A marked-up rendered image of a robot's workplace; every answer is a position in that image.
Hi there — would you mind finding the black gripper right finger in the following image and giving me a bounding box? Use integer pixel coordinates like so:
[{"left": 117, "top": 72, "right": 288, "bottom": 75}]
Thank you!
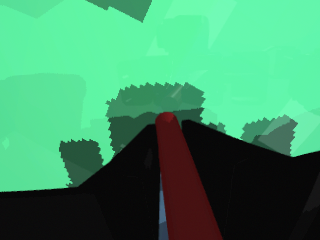
[{"left": 181, "top": 119, "right": 320, "bottom": 240}]

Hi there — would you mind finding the dark red peg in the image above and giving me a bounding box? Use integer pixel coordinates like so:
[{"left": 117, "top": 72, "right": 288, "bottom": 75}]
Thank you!
[{"left": 155, "top": 112, "right": 223, "bottom": 240}]

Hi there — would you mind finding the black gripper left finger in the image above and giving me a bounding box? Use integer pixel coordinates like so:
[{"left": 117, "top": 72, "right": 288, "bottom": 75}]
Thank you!
[{"left": 0, "top": 124, "right": 160, "bottom": 240}]

